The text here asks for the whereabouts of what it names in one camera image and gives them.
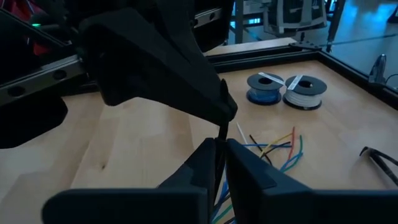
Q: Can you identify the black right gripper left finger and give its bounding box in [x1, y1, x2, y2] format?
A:
[41, 138, 217, 224]

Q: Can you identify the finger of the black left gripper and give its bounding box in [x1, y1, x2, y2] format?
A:
[154, 5, 239, 126]
[78, 7, 223, 124]

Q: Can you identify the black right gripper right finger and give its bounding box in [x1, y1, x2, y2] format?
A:
[226, 138, 398, 224]

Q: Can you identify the green wire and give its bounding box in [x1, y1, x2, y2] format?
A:
[212, 134, 305, 224]

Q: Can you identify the yellow wire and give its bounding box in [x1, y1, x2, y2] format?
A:
[260, 132, 294, 157]

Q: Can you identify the wooden desk with legs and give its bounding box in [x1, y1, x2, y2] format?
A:
[228, 0, 346, 53]

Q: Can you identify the grey office chair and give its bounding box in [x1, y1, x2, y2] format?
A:
[262, 0, 329, 35]

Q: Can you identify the black aluminium table frame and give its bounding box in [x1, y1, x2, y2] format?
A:
[0, 7, 398, 110]

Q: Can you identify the white wire spool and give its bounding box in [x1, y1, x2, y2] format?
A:
[282, 73, 328, 111]

